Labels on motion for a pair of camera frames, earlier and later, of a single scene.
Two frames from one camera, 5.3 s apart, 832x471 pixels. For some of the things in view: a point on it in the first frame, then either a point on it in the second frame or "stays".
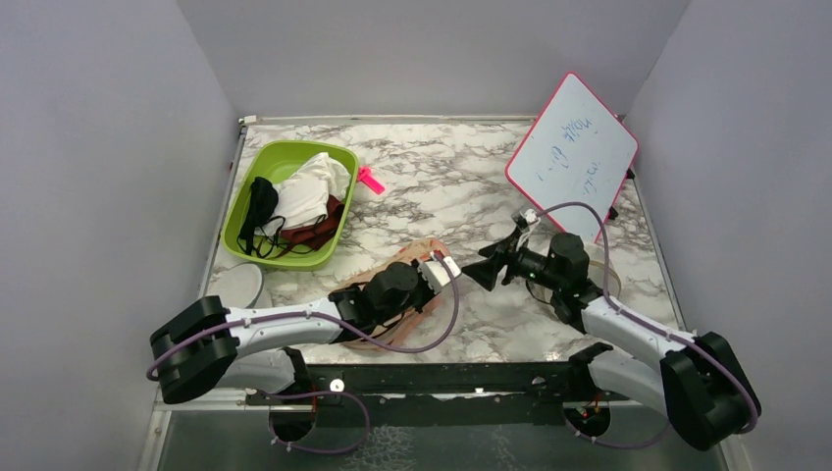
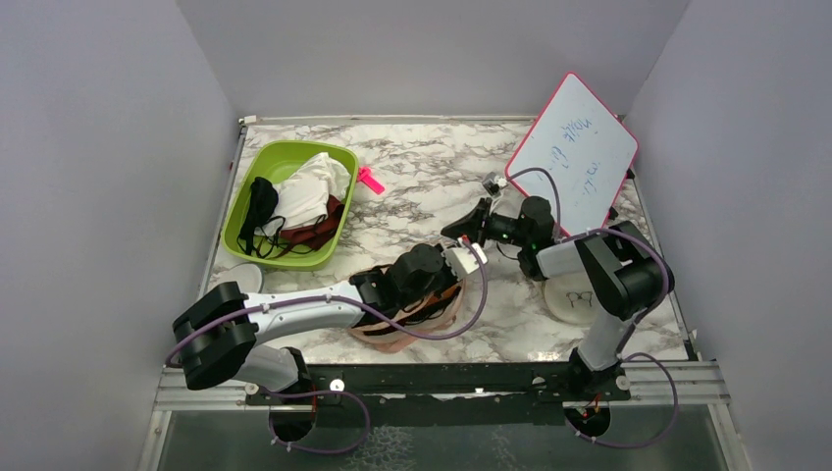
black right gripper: x=487 y=271 to x=470 y=225
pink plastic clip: x=364 y=175 stays
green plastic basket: x=279 y=160 stays
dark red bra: x=319 y=235 stays
